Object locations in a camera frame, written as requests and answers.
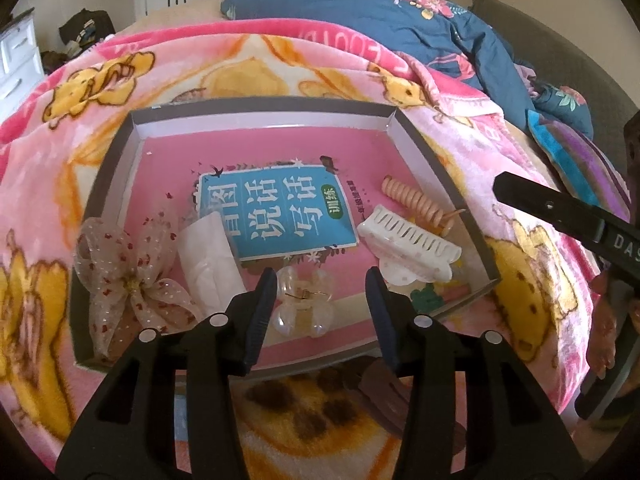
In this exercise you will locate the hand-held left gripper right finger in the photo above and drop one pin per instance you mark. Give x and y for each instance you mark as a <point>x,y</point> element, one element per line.
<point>380,310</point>

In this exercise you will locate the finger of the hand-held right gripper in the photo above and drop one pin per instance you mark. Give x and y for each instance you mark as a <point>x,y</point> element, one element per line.
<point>545,207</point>

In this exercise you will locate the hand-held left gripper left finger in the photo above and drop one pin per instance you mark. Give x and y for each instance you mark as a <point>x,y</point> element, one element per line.
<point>262,307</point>

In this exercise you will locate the clear claw hair clip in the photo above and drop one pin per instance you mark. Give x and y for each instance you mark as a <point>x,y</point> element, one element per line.
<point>300,320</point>

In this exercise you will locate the white tissue packet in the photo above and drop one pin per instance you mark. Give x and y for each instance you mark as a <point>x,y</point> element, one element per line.
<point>207,260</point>

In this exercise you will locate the white claw hair clip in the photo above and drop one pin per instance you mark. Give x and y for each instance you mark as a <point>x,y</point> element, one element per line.
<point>405,240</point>

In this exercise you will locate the pink cardboard box lid tray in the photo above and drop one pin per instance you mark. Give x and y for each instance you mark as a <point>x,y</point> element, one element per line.
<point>425,150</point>

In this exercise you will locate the sheer polka-dot hair bow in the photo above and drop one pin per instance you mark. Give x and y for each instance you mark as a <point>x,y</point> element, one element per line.
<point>125,275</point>

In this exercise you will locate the person's right hand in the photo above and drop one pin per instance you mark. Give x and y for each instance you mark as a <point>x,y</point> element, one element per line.
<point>604,340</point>

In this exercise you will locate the striped pillow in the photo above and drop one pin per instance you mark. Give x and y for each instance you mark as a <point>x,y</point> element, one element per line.
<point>575,155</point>

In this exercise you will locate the brown hair clip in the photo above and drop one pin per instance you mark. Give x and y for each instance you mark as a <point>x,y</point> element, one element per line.
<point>380,390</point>

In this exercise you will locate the pink printed bear blanket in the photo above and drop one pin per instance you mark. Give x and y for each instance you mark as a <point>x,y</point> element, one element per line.
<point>525,310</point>

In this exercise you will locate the green upholstered headboard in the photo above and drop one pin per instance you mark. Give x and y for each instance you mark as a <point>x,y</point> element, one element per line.
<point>575,75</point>

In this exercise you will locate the blue floral quilt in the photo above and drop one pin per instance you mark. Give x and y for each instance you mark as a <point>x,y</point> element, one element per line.
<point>400,15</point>

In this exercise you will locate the beige bed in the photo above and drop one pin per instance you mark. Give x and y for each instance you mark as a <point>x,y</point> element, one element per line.
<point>170,17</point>

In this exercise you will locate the black bag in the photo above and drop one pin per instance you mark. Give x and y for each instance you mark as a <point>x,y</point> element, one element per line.
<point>85,25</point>

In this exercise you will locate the white drawer cabinet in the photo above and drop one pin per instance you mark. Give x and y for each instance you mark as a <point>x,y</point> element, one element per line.
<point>20,60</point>

